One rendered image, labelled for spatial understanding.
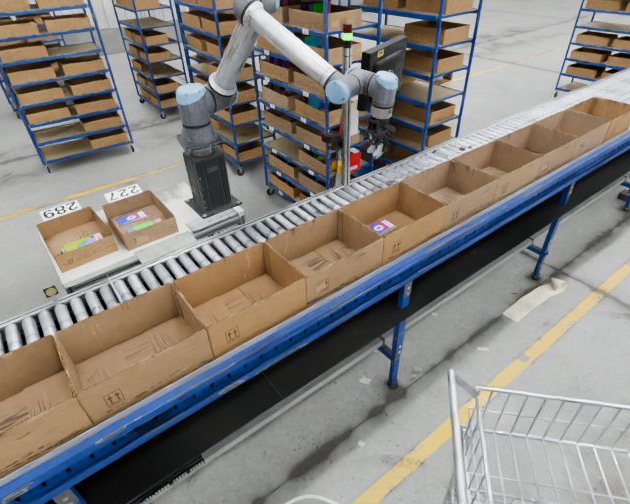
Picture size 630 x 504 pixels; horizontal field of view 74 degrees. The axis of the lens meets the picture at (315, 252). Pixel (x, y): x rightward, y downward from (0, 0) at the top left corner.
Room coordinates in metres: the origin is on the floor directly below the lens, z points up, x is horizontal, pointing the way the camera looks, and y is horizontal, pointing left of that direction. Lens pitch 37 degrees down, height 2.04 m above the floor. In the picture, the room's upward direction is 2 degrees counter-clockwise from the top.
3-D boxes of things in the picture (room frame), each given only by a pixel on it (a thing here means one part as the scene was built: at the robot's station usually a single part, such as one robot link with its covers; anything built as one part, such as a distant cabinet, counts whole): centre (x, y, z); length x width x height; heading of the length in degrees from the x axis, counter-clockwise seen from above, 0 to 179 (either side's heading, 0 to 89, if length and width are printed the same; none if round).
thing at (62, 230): (1.83, 1.25, 0.80); 0.38 x 0.28 x 0.10; 39
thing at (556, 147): (2.30, -1.31, 0.96); 0.39 x 0.29 x 0.17; 126
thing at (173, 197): (2.05, 0.98, 0.74); 1.00 x 0.58 x 0.03; 127
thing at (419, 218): (1.61, -0.36, 0.96); 0.39 x 0.29 x 0.17; 126
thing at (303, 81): (3.15, -0.13, 1.19); 0.40 x 0.30 x 0.10; 36
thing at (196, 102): (2.22, 0.60, 1.35); 0.17 x 0.15 x 0.18; 143
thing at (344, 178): (2.40, -0.21, 1.11); 0.12 x 0.05 x 0.88; 126
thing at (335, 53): (3.14, -0.13, 1.39); 0.40 x 0.30 x 0.10; 35
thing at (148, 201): (1.99, 0.97, 0.80); 0.38 x 0.28 x 0.10; 36
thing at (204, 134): (2.22, 0.61, 1.21); 0.19 x 0.19 x 0.10
